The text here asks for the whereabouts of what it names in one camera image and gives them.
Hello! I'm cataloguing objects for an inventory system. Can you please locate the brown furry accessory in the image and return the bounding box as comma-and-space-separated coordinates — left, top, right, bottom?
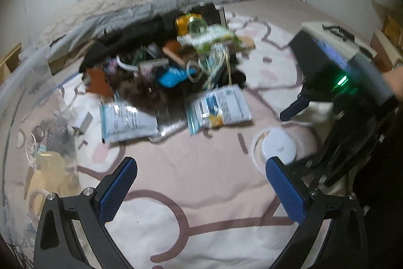
115, 80, 186, 118

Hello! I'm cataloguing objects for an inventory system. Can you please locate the blue wrapper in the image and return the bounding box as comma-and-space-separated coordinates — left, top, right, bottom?
156, 67, 189, 88

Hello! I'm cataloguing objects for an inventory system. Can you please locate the green wet wipes pack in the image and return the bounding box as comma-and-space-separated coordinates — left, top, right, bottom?
178, 25, 243, 52

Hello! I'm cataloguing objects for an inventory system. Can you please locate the blue white foil pack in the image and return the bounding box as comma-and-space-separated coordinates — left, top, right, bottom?
100, 102, 159, 143

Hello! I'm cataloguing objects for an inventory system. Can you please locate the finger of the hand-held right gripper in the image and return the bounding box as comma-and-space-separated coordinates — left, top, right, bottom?
279, 95, 312, 121
310, 102, 394, 189

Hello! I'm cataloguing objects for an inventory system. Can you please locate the person's right forearm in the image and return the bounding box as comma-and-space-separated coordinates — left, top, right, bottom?
382, 66, 403, 93

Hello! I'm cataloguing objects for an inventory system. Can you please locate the black garment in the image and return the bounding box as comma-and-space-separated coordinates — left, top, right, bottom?
79, 12, 248, 90

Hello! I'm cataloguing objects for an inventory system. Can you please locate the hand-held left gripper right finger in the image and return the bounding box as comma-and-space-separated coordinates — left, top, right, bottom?
265, 156, 370, 269

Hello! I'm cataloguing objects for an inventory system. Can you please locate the beige textured pillow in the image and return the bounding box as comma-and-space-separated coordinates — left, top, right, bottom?
35, 0, 152, 46

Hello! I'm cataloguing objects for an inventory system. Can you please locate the blue white pack yellow corner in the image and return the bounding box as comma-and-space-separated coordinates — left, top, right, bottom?
185, 84, 252, 135

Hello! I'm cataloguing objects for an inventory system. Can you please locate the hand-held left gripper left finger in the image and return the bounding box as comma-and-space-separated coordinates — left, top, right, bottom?
33, 156, 139, 269

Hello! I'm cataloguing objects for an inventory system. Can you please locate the white charger plug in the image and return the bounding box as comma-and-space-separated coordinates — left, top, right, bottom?
72, 113, 94, 134

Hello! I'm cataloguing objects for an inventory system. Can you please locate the brown cardboard box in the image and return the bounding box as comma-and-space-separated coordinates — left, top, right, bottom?
370, 15, 403, 72

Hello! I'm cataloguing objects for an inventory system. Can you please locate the round clear white lid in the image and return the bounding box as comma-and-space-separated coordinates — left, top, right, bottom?
252, 127, 298, 175

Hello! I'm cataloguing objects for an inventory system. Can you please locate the large black box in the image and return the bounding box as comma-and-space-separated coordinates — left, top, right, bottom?
195, 4, 225, 28

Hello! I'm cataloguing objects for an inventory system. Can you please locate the wooden shelf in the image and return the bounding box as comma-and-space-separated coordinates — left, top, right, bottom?
0, 42, 22, 74

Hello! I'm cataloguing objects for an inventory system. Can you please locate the clear plastic storage bin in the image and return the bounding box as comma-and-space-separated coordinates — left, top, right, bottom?
0, 45, 82, 257

